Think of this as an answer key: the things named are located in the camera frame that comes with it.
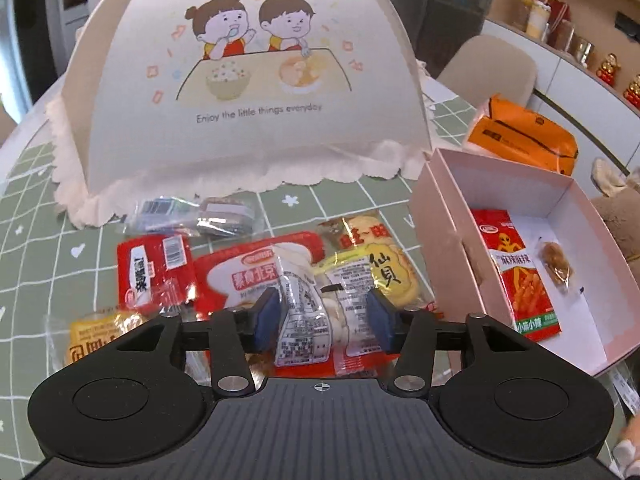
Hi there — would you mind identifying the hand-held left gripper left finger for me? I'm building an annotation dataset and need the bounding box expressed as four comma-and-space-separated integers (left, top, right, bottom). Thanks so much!
112, 287, 288, 396

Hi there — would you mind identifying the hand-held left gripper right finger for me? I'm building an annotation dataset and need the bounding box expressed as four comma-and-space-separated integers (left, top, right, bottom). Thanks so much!
365, 287, 531, 396

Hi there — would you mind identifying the clear rice cracker packet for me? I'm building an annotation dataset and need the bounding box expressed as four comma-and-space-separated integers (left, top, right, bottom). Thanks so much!
272, 244, 335, 367
314, 255, 386, 377

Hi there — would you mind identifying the yellow rice cracker packet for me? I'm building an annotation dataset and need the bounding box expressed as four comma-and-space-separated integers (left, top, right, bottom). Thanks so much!
319, 211, 427, 311

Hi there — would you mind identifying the large red snack packet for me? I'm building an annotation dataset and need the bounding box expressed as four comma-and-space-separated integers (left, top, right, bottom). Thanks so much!
192, 231, 326, 322

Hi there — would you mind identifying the clear packet with dark snack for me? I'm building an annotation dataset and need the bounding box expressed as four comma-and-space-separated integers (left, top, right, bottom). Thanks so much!
124, 196, 202, 237
196, 196, 264, 239

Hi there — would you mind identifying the red barcode snack packet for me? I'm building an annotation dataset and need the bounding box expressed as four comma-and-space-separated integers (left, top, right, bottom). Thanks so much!
116, 233, 195, 312

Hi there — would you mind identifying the yellow clear snack packet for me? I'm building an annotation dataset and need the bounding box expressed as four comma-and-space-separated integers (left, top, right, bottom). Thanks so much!
46, 309, 152, 370

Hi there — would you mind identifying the pink cardboard box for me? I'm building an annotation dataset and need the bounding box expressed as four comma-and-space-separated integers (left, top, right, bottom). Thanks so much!
409, 147, 640, 379

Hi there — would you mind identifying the red green snack packet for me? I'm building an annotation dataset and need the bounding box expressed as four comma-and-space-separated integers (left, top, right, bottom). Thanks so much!
471, 208, 562, 344

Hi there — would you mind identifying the printed dome food cover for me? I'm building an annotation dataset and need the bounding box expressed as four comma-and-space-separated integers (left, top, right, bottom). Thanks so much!
45, 0, 434, 229

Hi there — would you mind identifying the small clear wrapped snack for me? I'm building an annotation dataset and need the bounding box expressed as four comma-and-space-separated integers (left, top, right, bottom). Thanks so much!
536, 240, 576, 289

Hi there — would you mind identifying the orange tissue pack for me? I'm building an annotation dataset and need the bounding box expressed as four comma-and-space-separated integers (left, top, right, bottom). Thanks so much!
464, 93, 580, 177

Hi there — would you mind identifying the green grid tablecloth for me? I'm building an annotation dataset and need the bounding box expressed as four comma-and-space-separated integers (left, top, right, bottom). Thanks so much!
0, 80, 483, 378

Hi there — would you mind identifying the white paper slip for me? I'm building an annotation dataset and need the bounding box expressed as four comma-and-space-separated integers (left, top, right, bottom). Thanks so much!
606, 364, 640, 417

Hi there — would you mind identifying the brown plush toy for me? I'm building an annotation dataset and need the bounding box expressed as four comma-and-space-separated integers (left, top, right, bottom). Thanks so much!
590, 156, 640, 262

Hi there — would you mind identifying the beige chair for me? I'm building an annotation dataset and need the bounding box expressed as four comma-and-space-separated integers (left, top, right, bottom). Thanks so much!
436, 35, 539, 109

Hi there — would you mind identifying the white sideboard cabinet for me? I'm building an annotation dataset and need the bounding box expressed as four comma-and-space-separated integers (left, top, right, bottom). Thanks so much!
481, 16, 640, 201

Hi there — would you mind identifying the dark glass cabinet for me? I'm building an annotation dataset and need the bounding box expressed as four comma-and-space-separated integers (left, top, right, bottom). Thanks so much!
386, 0, 502, 79

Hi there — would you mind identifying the red gold figurine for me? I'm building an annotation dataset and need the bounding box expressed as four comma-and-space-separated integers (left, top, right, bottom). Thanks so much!
622, 74, 640, 109
596, 52, 622, 84

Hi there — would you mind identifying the tall red doll figure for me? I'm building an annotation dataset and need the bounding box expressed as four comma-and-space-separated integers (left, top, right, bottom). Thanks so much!
521, 0, 572, 41

